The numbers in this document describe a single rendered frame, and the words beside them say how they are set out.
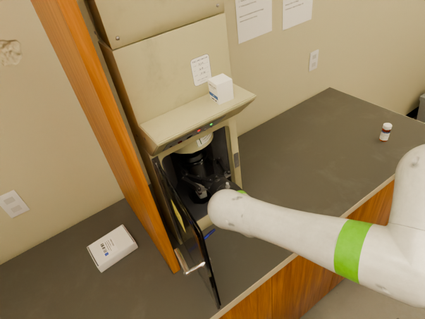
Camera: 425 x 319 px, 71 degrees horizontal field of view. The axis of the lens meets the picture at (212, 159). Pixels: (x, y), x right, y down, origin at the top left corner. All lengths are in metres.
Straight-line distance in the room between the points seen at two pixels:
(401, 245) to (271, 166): 0.95
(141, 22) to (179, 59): 0.13
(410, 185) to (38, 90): 1.10
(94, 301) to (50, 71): 0.80
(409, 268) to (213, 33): 0.68
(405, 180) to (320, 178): 0.83
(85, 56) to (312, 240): 0.56
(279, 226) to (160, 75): 0.47
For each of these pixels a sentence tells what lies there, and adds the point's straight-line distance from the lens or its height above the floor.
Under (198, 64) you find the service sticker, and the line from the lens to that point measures 0.86.
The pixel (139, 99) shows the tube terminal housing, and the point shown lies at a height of 1.58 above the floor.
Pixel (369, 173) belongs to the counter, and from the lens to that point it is 1.50.
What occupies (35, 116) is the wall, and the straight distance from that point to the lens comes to 1.23.
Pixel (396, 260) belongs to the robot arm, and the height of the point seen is 1.45.
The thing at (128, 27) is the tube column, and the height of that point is 1.75.
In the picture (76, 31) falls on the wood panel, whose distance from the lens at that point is 0.63.
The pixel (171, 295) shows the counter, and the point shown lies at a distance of 1.13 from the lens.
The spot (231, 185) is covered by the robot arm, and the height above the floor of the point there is 1.25.
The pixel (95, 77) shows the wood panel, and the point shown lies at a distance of 0.66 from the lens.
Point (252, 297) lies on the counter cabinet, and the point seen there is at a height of 0.78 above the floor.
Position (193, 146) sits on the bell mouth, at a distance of 0.99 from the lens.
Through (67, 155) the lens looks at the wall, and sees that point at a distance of 1.32.
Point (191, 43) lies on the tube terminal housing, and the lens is 0.83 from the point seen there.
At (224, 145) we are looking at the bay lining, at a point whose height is 1.26.
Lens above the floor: 1.93
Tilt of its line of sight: 40 degrees down
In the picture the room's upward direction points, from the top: 10 degrees counter-clockwise
